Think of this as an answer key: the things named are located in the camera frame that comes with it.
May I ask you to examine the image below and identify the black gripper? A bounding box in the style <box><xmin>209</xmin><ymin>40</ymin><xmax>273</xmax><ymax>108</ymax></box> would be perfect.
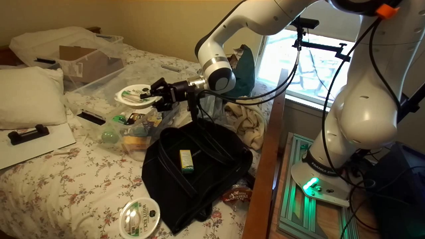
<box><xmin>139</xmin><ymin>78</ymin><xmax>196</xmax><ymax>113</ymax></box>

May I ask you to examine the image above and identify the green lit robot base platform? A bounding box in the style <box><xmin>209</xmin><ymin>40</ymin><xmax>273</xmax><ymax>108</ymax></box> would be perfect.
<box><xmin>276</xmin><ymin>132</ymin><xmax>355</xmax><ymax>239</ymax></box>

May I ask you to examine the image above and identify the dark blue fabric object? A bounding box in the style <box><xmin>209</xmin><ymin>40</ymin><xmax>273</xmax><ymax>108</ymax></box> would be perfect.
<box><xmin>365</xmin><ymin>141</ymin><xmax>425</xmax><ymax>239</ymax></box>

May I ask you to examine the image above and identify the white floral plate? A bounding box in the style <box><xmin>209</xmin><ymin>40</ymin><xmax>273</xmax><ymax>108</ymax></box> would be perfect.
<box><xmin>112</xmin><ymin>83</ymin><xmax>159</xmax><ymax>109</ymax></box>

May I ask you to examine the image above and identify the translucent plastic bag with items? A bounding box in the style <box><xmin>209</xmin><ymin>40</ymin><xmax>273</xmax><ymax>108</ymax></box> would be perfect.
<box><xmin>99</xmin><ymin>103</ymin><xmax>181</xmax><ymax>157</ymax></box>

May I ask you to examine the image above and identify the green and white small box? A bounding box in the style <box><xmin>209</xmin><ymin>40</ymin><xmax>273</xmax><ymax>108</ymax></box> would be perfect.
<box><xmin>176</xmin><ymin>149</ymin><xmax>196</xmax><ymax>176</ymax></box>

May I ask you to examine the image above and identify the clear plastic storage bin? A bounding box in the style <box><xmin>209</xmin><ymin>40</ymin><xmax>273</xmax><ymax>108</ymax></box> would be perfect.
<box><xmin>55</xmin><ymin>44</ymin><xmax>126</xmax><ymax>95</ymax></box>

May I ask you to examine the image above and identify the brown cardboard box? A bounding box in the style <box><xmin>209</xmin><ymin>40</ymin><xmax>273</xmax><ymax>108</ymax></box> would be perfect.
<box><xmin>58</xmin><ymin>44</ymin><xmax>126</xmax><ymax>87</ymax></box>

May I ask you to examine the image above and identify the white plastic bag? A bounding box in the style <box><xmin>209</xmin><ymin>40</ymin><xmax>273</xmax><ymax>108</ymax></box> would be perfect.
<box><xmin>7</xmin><ymin>26</ymin><xmax>126</xmax><ymax>70</ymax></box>

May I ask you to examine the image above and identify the clear storage bin white lid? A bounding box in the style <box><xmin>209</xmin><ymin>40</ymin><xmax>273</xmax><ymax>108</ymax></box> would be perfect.
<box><xmin>0</xmin><ymin>123</ymin><xmax>78</xmax><ymax>173</ymax></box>

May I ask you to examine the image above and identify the red snack wrapper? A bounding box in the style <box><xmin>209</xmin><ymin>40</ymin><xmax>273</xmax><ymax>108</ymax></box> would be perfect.
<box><xmin>220</xmin><ymin>182</ymin><xmax>253</xmax><ymax>206</ymax></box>

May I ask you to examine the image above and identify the white pillow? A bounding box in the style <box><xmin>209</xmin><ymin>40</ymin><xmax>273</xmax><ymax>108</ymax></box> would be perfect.
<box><xmin>0</xmin><ymin>66</ymin><xmax>67</xmax><ymax>132</ymax></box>

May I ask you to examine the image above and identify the floral bedsheet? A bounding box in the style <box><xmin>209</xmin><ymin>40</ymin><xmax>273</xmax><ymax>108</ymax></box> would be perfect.
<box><xmin>0</xmin><ymin>42</ymin><xmax>276</xmax><ymax>239</ymax></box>

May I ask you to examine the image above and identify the bedroom window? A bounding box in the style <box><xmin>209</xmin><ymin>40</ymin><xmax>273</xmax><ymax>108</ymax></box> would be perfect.
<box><xmin>255</xmin><ymin>13</ymin><xmax>361</xmax><ymax>109</ymax></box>

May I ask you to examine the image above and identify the black stand pole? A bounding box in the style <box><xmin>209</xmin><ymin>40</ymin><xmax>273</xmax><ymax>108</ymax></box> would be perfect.
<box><xmin>394</xmin><ymin>83</ymin><xmax>425</xmax><ymax>124</ymax></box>

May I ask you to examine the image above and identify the black exterior camera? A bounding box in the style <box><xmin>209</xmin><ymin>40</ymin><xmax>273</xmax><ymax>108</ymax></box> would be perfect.
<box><xmin>288</xmin><ymin>17</ymin><xmax>321</xmax><ymax>32</ymax></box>

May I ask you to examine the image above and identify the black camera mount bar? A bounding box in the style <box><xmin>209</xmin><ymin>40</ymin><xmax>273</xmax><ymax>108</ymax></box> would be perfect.
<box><xmin>290</xmin><ymin>27</ymin><xmax>351</xmax><ymax>64</ymax></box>

